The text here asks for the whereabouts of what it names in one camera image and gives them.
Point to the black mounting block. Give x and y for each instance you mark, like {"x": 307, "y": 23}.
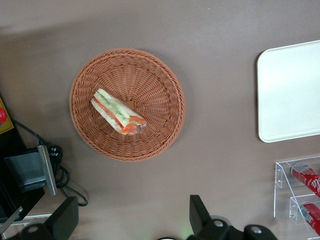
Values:
{"x": 25, "y": 170}

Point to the black box with bracket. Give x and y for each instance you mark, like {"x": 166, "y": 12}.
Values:
{"x": 10, "y": 200}

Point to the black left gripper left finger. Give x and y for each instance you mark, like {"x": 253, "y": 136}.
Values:
{"x": 63, "y": 220}

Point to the clear acrylic can holder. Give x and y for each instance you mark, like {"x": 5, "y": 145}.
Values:
{"x": 282, "y": 190}

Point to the white plastic tray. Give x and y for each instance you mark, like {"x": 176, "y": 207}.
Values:
{"x": 290, "y": 92}

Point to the wrapped triangle sandwich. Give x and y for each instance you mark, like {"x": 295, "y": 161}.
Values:
{"x": 117, "y": 112}

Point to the red emergency stop button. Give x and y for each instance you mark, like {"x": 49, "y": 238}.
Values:
{"x": 2, "y": 115}

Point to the red cola can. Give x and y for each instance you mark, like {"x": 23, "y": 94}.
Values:
{"x": 308, "y": 178}
{"x": 311, "y": 217}

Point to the grey metal bracket plate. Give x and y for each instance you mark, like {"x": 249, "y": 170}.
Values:
{"x": 48, "y": 170}

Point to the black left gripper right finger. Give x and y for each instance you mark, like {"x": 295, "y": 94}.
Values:
{"x": 202, "y": 222}

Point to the round brown wicker basket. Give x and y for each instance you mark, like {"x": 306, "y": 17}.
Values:
{"x": 150, "y": 82}

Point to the yellow emergency stop box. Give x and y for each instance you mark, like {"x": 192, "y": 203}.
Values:
{"x": 6, "y": 127}

